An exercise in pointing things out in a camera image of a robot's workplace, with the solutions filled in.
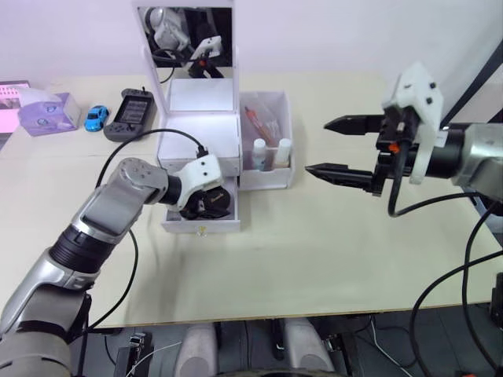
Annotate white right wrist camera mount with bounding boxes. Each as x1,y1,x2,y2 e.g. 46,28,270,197
381,60,445,185

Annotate white organizer drawer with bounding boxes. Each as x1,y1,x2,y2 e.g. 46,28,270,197
160,174,241,233

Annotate white mirrored cosmetic organizer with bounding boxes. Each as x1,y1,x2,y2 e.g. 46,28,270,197
132,0,296,190

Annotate small bottle beige liquid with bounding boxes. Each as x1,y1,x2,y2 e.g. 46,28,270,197
274,137,292,169

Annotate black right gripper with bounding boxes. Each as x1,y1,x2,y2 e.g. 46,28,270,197
304,105,424,197

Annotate blue toy car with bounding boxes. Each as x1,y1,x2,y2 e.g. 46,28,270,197
84,104,110,133

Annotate brush set in clear bag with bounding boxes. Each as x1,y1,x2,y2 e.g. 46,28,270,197
243,104,282,147

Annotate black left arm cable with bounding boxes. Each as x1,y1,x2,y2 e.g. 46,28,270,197
86,128,209,331

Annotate black diagonal frame bar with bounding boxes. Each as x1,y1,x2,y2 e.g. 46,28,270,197
442,46,503,126

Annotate black round compact gold print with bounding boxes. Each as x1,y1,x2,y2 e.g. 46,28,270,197
202,187,233,211

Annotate grey rounded shape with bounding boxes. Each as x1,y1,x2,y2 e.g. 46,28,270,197
174,324,219,377
282,317,335,372

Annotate purple tissue box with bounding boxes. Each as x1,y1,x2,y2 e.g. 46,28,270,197
17,86,83,137

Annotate small bottle bluish liquid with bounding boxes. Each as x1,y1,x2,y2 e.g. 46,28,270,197
252,137,268,172

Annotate black hanging cable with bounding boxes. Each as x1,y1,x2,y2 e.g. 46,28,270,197
408,251,503,377
461,202,503,372

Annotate thin white floor cable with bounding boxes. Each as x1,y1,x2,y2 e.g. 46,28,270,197
369,316,420,370

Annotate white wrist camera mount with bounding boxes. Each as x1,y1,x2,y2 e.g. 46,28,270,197
381,60,445,185
174,154,226,213

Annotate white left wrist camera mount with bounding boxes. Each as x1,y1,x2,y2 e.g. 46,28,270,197
174,154,226,213

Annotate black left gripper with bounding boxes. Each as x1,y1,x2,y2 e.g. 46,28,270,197
179,191,207,221

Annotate pink picture board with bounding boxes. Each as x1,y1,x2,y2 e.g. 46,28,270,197
0,80,31,134

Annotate black handheld game console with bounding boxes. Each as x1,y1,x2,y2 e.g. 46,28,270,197
103,86,158,142

